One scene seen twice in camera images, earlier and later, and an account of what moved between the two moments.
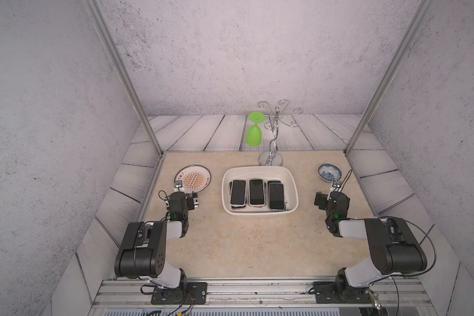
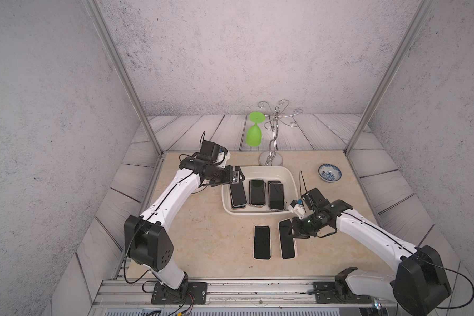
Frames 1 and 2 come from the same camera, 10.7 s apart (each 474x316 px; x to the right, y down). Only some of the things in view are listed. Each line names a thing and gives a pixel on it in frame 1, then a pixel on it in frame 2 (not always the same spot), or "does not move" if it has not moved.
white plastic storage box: (260, 190) does not move
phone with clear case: (257, 191) does not move
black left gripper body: (189, 204) to (220, 176)
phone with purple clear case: (277, 197) does not move
